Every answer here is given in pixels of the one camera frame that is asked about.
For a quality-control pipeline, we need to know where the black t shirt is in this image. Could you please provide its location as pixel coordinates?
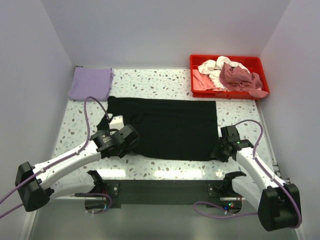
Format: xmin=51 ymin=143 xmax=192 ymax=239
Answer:
xmin=107 ymin=96 xmax=219 ymax=161

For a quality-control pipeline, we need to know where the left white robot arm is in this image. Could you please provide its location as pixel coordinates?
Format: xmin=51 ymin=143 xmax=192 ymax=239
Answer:
xmin=15 ymin=124 xmax=140 ymax=212

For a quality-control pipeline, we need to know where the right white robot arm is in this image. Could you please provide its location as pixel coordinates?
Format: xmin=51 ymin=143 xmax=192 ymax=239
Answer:
xmin=211 ymin=125 xmax=302 ymax=232

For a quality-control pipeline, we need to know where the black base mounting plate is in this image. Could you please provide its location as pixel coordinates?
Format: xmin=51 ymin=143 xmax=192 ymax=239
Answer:
xmin=88 ymin=179 xmax=244 ymax=213

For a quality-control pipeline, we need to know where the dusty rose crumpled t shirt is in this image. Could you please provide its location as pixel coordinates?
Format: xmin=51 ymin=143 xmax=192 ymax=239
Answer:
xmin=219 ymin=63 xmax=269 ymax=99

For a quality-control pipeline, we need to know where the folded lavender t shirt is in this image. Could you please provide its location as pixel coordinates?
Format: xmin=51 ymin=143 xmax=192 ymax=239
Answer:
xmin=68 ymin=67 xmax=114 ymax=101

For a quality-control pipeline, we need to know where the salmon pink t shirt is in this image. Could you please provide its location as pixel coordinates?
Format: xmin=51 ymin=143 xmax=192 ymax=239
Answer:
xmin=192 ymin=69 xmax=215 ymax=91

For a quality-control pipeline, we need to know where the white crumpled t shirt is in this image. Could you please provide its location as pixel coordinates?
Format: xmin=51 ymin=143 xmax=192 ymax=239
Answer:
xmin=197 ymin=56 xmax=250 ymax=91

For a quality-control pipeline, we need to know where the red plastic bin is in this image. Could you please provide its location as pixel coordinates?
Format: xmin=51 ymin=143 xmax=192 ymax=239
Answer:
xmin=190 ymin=54 xmax=270 ymax=100

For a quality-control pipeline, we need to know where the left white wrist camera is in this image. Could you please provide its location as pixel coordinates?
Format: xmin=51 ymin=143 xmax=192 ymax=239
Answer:
xmin=109 ymin=115 xmax=125 ymax=130

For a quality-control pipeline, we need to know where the aluminium extrusion rail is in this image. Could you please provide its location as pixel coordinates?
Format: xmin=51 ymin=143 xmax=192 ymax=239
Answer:
xmin=272 ymin=162 xmax=291 ymax=184

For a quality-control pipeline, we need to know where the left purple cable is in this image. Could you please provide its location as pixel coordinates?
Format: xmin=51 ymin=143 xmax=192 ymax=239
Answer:
xmin=0 ymin=96 xmax=116 ymax=218

